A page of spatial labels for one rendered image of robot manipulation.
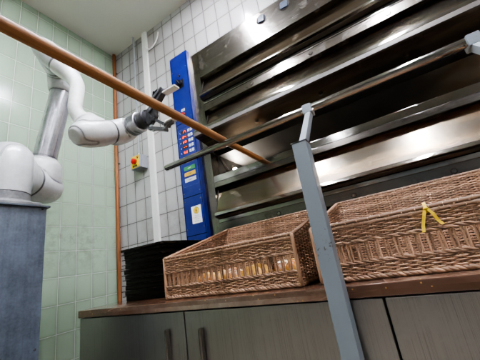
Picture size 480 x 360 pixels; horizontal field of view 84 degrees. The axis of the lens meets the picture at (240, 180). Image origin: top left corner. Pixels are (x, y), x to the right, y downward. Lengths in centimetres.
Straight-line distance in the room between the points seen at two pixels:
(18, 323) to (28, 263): 19
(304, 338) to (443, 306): 31
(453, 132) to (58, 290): 210
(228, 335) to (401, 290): 48
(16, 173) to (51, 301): 88
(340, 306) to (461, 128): 90
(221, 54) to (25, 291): 158
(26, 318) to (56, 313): 72
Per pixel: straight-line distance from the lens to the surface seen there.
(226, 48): 193
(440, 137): 132
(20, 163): 135
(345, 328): 70
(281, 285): 84
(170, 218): 180
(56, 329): 198
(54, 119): 163
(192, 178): 167
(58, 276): 197
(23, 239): 126
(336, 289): 69
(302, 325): 79
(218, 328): 92
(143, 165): 202
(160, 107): 92
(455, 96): 139
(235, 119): 146
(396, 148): 131
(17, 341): 125
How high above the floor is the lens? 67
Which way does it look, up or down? 17 degrees up
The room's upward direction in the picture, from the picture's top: 9 degrees counter-clockwise
